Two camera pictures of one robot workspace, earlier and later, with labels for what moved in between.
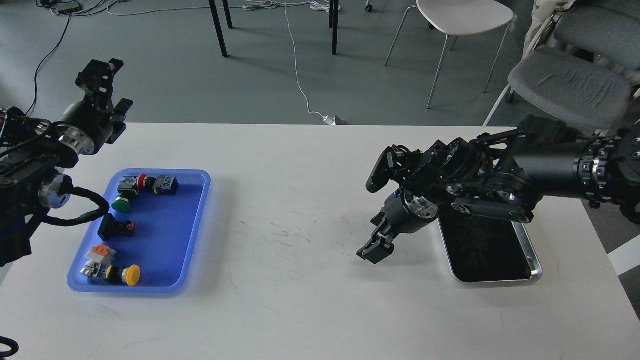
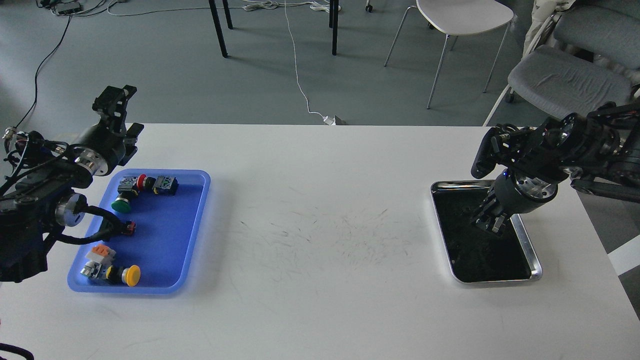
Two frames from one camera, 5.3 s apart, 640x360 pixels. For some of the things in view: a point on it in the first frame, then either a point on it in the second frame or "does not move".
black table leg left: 218,24 does not move
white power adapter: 330,120 does not move
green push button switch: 127,189 does not move
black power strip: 64,8 does not move
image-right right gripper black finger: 378,248 -> 497,224
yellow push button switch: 130,274 does not move
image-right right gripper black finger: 383,223 -> 483,216
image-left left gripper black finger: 118,119 -> 130,150
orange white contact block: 101,252 does not move
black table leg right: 333,19 does not move
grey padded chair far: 611,33 does not move
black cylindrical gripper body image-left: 86,127 -> 101,148
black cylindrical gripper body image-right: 406,212 -> 519,193
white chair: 454,17 does not move
